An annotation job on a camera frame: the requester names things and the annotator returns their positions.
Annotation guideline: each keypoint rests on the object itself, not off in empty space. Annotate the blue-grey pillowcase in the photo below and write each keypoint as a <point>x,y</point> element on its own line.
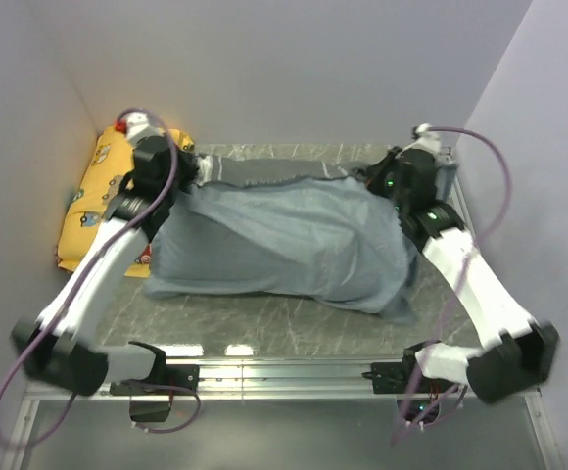
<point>285,227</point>

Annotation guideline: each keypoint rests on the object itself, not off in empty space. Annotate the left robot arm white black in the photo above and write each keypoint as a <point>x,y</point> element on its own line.
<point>59,348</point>

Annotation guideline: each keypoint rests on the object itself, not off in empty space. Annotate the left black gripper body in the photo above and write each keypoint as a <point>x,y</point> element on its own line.
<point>185,169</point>

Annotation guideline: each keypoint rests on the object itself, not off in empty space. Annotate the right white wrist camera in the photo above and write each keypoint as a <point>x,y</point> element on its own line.
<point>425,139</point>

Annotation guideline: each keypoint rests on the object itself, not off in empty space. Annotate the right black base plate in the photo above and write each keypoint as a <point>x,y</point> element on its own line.
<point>392,378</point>

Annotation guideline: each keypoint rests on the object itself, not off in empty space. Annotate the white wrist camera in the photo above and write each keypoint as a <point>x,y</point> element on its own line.
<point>425,139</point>
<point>136,126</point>

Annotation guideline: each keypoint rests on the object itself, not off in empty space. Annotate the yellow cartoon car pillow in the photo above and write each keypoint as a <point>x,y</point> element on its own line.
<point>111,160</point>

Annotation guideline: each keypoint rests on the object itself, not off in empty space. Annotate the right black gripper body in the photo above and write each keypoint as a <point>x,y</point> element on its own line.
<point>382,181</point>

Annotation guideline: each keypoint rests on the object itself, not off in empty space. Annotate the left black controller box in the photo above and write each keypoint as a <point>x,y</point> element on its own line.
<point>149,411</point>

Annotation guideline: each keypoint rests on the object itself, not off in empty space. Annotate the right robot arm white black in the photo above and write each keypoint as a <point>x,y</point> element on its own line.
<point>516,352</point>

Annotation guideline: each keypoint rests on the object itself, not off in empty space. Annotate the right black controller box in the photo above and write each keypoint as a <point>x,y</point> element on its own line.
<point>416,407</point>

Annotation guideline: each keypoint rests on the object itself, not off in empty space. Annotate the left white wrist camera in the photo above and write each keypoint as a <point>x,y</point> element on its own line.
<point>136,126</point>

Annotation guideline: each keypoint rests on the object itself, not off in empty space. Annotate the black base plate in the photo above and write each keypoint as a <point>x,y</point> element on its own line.
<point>392,378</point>
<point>176,379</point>

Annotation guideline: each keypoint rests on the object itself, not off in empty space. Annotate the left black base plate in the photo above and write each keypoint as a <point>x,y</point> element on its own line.
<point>176,379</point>

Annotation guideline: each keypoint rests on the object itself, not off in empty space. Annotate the black controller box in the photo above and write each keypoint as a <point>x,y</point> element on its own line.
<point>416,407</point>
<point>149,411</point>

